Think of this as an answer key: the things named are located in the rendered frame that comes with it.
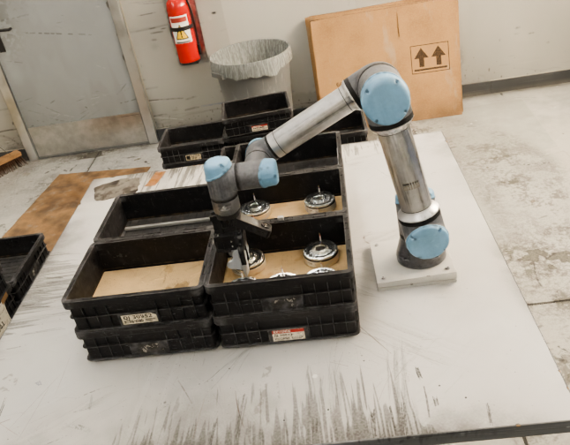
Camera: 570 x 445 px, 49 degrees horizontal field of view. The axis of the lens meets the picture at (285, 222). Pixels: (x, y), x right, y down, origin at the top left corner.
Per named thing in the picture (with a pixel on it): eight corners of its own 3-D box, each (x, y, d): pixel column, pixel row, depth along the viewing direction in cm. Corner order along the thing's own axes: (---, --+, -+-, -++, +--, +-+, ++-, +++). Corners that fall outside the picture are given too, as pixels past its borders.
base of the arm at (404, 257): (445, 240, 201) (442, 214, 196) (447, 267, 188) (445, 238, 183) (396, 245, 204) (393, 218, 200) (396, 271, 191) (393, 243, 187)
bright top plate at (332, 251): (337, 239, 188) (337, 237, 188) (338, 259, 180) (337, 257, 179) (303, 243, 190) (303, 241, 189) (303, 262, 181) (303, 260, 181)
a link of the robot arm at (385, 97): (445, 230, 185) (395, 56, 160) (456, 257, 172) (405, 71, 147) (405, 242, 187) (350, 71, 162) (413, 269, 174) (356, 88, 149)
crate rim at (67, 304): (218, 233, 192) (216, 227, 191) (204, 295, 167) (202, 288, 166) (93, 248, 197) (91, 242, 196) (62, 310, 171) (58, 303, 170)
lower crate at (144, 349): (231, 286, 203) (223, 256, 197) (220, 351, 178) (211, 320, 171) (113, 299, 207) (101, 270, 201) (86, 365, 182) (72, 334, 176)
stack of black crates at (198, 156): (239, 168, 404) (228, 119, 387) (235, 191, 379) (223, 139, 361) (178, 177, 408) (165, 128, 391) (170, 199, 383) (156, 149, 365)
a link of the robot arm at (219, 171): (231, 164, 163) (199, 169, 163) (239, 201, 168) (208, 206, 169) (233, 152, 169) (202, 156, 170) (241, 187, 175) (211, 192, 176)
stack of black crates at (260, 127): (302, 158, 403) (291, 89, 379) (303, 183, 374) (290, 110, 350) (237, 167, 407) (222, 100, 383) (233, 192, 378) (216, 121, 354)
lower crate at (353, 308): (355, 273, 199) (351, 242, 192) (362, 338, 173) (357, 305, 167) (231, 286, 203) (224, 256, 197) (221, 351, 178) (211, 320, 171)
